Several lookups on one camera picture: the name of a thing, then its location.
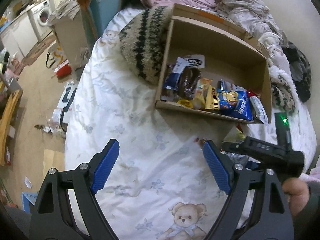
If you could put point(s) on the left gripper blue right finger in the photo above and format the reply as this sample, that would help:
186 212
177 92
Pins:
269 217

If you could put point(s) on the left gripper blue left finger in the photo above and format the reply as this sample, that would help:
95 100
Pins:
53 218

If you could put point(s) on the small brown chocolate bar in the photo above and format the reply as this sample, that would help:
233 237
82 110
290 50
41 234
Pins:
200 141

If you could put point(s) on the blue cookie snack bag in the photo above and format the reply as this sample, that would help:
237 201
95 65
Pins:
234 104

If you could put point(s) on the yellow striped snack box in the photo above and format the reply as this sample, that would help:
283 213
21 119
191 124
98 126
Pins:
212 100

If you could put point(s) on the dark brown chocolate pack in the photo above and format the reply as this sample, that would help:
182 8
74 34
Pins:
187 82

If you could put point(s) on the blue white snack pack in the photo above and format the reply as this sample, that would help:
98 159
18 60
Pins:
172 79

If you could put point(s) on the silver red snack bag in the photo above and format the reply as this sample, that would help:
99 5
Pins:
235 135

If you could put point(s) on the right hand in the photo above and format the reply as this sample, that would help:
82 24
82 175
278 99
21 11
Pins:
299 194

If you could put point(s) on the white silver snack wrapper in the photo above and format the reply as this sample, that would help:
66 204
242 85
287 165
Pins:
259 110

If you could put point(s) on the white floral bed sheet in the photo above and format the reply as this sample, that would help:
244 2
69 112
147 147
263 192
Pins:
160 162

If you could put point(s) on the yellow chip bag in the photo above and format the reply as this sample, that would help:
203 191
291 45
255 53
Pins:
200 92

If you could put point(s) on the dark clothes pile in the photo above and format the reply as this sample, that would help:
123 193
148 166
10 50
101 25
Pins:
300 71

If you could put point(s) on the wooden yellow rack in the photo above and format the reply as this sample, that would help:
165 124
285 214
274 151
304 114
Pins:
6 120

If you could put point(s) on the red container on floor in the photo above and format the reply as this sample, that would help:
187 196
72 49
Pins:
63 70

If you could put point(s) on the brown cardboard box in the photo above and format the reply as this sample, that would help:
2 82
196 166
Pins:
234 60

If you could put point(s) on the white black logo packet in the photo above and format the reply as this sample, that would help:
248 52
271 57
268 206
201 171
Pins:
195 61

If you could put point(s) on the beige black patterned fuzzy blanket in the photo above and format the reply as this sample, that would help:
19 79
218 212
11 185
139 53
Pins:
143 40

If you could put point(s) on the white grey crumpled bedding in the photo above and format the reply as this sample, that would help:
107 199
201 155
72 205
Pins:
253 16

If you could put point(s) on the white washing machine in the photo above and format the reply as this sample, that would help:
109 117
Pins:
39 16

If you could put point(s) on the teal cardboard box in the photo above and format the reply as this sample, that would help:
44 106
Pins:
96 15

